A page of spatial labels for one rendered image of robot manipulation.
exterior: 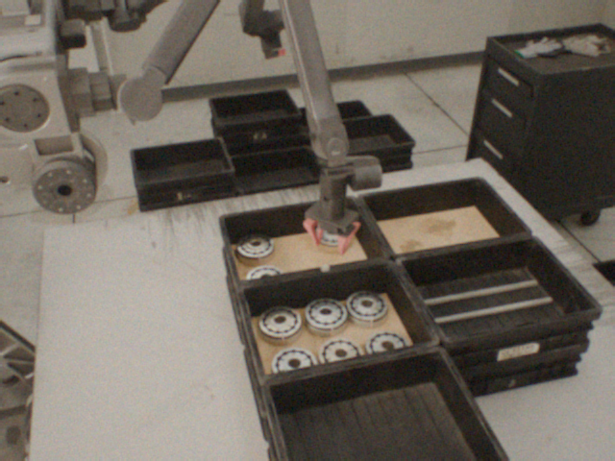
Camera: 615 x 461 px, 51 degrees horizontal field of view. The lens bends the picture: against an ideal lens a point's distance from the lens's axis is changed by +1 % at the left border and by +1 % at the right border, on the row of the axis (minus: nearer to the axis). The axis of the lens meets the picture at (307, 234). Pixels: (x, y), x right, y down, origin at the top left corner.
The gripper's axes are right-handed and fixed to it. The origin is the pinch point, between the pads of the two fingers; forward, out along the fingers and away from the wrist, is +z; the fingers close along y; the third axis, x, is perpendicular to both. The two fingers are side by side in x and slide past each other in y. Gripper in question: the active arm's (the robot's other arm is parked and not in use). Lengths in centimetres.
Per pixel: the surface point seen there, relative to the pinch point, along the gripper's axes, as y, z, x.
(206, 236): 59, 36, -24
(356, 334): -8.1, 23.5, -0.1
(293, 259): 20.1, 23.3, -15.9
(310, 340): 0.3, 23.6, 7.3
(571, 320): -51, 14, -21
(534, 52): 4, 15, -187
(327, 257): 12.6, 23.2, -21.5
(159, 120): 228, 105, -176
